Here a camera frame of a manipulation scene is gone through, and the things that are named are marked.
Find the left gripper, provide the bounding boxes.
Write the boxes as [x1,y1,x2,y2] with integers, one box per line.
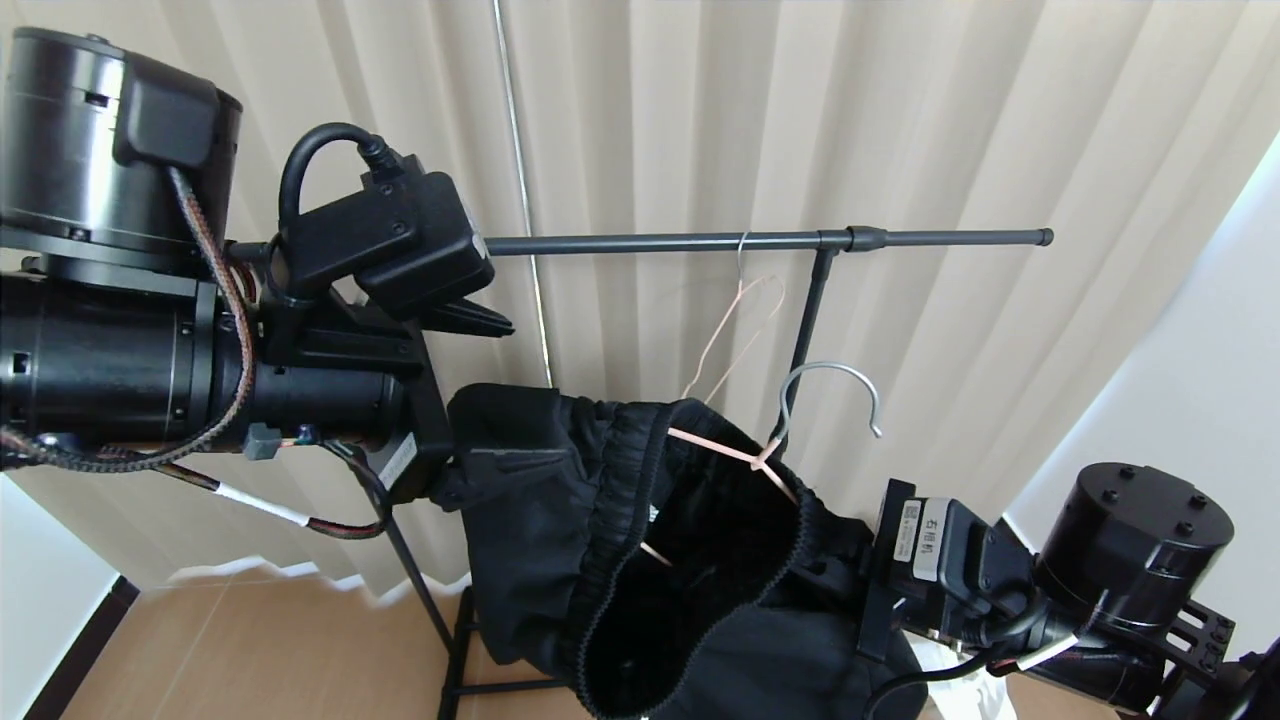
[0,280,458,506]

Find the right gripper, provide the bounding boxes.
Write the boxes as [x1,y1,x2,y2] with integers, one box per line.
[857,478,921,663]

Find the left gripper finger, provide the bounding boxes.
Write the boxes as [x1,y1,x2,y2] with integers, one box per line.
[420,295,517,341]

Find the white garment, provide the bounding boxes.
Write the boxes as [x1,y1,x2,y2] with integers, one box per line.
[915,640,1016,720]

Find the black shorts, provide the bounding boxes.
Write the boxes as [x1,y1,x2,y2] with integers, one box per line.
[430,383,931,720]

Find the pink clothes hanger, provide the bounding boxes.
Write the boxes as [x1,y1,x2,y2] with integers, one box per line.
[680,232,787,401]
[640,361,884,568]

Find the black clothes rack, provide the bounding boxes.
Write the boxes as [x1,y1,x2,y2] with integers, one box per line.
[225,227,1055,720]

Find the beige curtain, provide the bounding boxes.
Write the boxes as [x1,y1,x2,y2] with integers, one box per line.
[0,0,1280,601]

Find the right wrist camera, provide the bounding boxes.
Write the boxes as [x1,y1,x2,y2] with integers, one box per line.
[912,497,1043,649]

